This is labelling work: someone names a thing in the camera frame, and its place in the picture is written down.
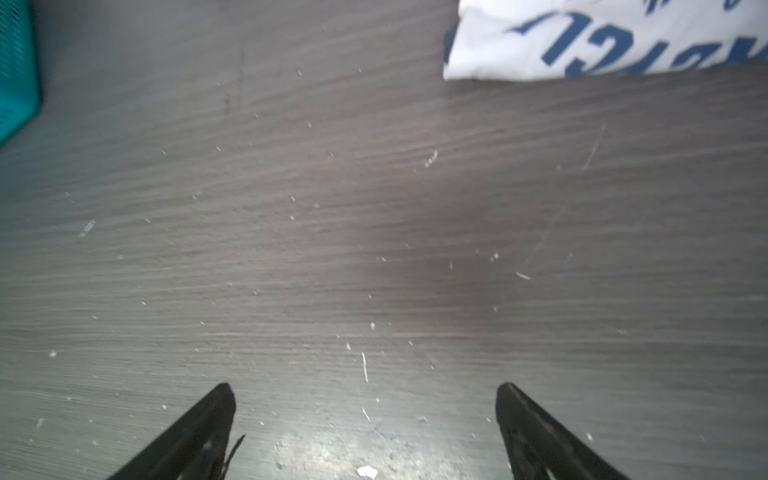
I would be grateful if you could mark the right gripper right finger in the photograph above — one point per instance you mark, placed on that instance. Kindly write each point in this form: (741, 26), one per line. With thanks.
(540, 447)

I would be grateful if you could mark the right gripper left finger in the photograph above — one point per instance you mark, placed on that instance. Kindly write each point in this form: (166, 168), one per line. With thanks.
(193, 447)

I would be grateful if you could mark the teal plastic basket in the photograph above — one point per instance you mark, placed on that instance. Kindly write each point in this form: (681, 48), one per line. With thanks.
(20, 89)

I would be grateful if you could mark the white tank top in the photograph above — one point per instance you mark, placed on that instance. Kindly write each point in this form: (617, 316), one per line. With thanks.
(522, 41)

